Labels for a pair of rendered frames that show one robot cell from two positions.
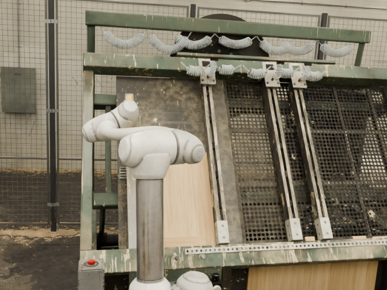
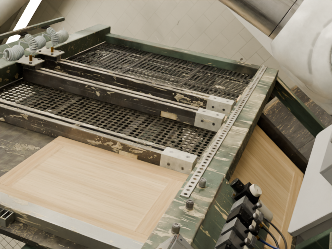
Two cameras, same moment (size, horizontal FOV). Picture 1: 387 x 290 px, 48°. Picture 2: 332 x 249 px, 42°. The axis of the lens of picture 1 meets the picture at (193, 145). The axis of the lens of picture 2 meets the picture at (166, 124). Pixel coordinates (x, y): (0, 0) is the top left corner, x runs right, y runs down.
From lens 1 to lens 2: 168 cm
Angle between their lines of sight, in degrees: 47
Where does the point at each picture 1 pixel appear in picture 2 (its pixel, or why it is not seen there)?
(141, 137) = not seen: outside the picture
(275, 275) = not seen: hidden behind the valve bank
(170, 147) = not seen: outside the picture
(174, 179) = (66, 172)
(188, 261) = (200, 199)
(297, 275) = (248, 179)
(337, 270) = (254, 152)
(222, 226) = (173, 152)
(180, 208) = (114, 184)
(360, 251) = (255, 97)
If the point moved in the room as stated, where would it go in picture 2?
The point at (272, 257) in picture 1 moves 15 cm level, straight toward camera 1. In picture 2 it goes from (233, 140) to (255, 127)
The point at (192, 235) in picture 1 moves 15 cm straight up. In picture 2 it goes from (161, 188) to (131, 157)
